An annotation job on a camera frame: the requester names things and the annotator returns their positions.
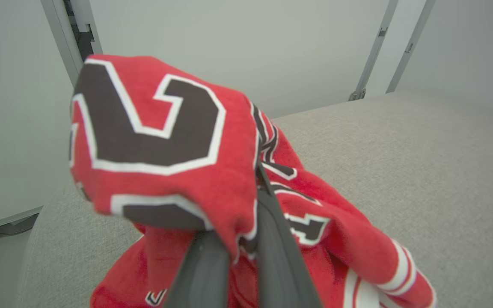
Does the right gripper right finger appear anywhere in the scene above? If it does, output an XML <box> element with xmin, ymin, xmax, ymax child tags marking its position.
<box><xmin>255</xmin><ymin>164</ymin><xmax>322</xmax><ymax>308</ymax></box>

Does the grey partition post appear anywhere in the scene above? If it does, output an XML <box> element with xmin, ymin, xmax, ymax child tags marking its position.
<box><xmin>69</xmin><ymin>0</ymin><xmax>104</xmax><ymax>56</ymax></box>
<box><xmin>385</xmin><ymin>0</ymin><xmax>437</xmax><ymax>94</ymax></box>
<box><xmin>40</xmin><ymin>0</ymin><xmax>85</xmax><ymax>87</ymax></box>
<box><xmin>348</xmin><ymin>0</ymin><xmax>399</xmax><ymax>102</ymax></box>

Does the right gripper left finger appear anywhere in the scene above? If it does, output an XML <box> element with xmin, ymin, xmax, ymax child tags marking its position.
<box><xmin>163</xmin><ymin>230</ymin><xmax>232</xmax><ymax>308</ymax></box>

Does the grey fabric sofa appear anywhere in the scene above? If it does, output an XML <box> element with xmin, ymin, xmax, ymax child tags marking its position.
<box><xmin>15</xmin><ymin>88</ymin><xmax>493</xmax><ymax>308</ymax></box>

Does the red garment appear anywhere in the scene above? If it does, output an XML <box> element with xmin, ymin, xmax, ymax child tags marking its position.
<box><xmin>68</xmin><ymin>53</ymin><xmax>438</xmax><ymax>308</ymax></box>

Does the grey partition base rail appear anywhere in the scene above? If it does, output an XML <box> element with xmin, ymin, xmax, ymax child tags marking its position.
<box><xmin>0</xmin><ymin>206</ymin><xmax>44</xmax><ymax>236</ymax></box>

